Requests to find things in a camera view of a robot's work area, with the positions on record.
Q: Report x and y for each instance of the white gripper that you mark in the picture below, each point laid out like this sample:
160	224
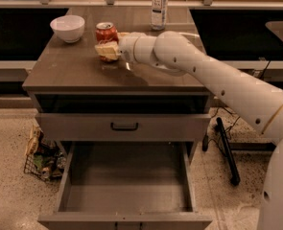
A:
127	47

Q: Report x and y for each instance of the red coke can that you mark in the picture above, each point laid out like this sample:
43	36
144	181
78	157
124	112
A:
106	32

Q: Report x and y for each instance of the grey drawer cabinet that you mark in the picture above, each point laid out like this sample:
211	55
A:
71	79

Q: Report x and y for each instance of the white bowl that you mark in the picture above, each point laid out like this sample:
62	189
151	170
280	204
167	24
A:
68	28

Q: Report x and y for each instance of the closed middle drawer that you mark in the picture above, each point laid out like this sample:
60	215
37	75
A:
123	127

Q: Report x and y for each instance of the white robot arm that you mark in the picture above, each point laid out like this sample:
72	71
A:
257	102

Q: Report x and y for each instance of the wire basket with snacks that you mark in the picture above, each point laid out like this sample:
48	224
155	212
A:
44	158

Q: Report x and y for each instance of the black table leg base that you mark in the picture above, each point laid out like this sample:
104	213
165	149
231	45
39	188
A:
235	177

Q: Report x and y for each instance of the clear plastic water bottle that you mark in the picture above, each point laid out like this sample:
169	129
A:
158	14

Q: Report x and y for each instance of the open bottom drawer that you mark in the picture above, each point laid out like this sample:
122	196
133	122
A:
126	186

